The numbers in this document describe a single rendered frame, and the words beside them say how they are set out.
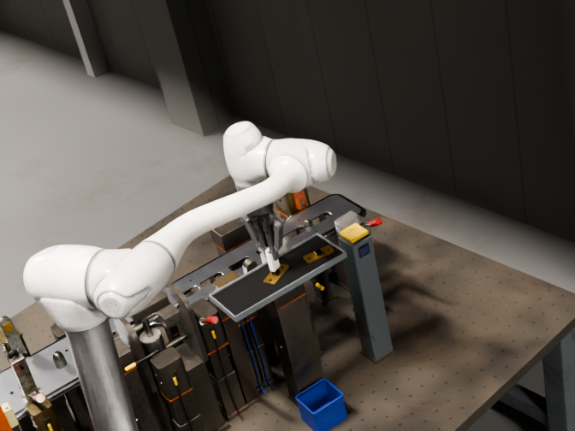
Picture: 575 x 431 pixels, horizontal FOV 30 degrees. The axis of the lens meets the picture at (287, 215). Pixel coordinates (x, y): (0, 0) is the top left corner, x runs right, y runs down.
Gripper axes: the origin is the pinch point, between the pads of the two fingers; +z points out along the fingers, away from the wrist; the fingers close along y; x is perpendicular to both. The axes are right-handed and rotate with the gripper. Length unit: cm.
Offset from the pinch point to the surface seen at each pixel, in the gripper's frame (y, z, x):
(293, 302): -4.1, 13.4, 1.1
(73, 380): 46, 21, 42
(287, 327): -2.7, 20.5, 4.2
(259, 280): 3.1, 5.4, 3.9
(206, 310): 18.0, 13.4, 11.8
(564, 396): -57, 85, -55
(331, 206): 15, 21, -52
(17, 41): 437, 121, -304
